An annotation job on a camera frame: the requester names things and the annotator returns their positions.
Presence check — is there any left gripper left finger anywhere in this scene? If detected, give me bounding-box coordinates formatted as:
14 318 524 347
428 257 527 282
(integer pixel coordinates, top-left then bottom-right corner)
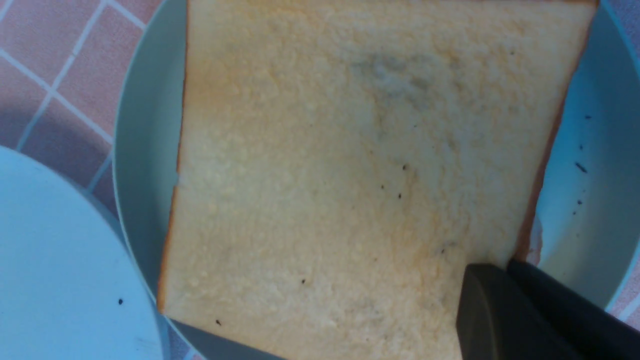
455 263 582 360

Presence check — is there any toast slice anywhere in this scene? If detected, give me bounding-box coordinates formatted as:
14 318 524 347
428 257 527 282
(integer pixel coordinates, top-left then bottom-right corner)
157 0 598 360

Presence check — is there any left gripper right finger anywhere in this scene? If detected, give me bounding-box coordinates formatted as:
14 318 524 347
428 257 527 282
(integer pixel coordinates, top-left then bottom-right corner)
507 259 640 360

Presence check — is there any light blue plate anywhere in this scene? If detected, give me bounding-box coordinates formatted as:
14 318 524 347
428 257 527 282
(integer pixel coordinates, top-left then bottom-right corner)
0 147 169 360

